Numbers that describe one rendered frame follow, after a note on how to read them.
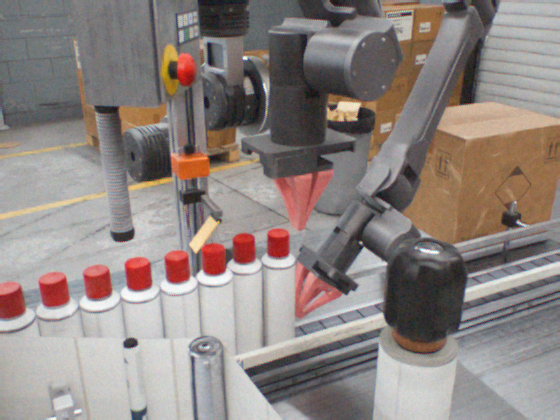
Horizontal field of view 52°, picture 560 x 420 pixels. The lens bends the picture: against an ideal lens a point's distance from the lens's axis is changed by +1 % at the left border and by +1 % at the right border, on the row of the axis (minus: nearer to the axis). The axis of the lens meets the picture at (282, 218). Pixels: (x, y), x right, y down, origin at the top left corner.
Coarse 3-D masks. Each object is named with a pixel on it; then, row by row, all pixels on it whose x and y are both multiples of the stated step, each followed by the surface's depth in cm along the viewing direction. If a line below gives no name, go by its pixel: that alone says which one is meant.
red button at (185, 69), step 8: (184, 56) 68; (176, 64) 69; (184, 64) 68; (192, 64) 69; (168, 72) 69; (176, 72) 69; (184, 72) 68; (192, 72) 69; (184, 80) 68; (192, 80) 69
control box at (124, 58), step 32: (96, 0) 64; (128, 0) 64; (160, 0) 65; (192, 0) 76; (96, 32) 66; (128, 32) 65; (160, 32) 66; (96, 64) 67; (128, 64) 67; (160, 64) 67; (96, 96) 69; (128, 96) 68; (160, 96) 68
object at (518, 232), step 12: (516, 228) 114; (528, 228) 114; (540, 228) 116; (552, 228) 117; (480, 240) 109; (492, 240) 111; (504, 240) 112; (372, 264) 101; (384, 264) 101; (360, 276) 99
